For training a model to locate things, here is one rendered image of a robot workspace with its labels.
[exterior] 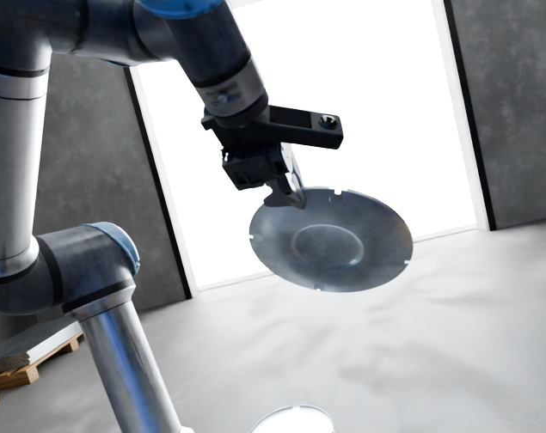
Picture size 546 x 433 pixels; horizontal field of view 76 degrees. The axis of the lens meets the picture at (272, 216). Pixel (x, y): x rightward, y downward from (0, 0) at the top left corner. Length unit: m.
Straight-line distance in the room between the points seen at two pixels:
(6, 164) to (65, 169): 4.64
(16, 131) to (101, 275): 0.28
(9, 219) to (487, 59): 4.75
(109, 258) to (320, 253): 0.36
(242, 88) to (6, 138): 0.24
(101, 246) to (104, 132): 4.24
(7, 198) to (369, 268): 0.55
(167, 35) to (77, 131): 4.67
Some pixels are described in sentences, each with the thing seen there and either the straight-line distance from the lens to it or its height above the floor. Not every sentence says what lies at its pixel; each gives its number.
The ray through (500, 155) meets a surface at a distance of 4.81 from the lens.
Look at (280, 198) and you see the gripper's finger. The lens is 0.52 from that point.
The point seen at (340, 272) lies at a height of 0.88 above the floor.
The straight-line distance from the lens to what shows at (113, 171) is 4.78.
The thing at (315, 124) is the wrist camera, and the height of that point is 1.13.
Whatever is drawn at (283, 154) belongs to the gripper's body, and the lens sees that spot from 0.45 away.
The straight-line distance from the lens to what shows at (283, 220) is 0.60.
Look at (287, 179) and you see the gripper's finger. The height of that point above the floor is 1.08.
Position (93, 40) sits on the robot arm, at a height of 1.25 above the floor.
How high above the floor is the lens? 1.07
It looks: 4 degrees down
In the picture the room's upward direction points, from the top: 14 degrees counter-clockwise
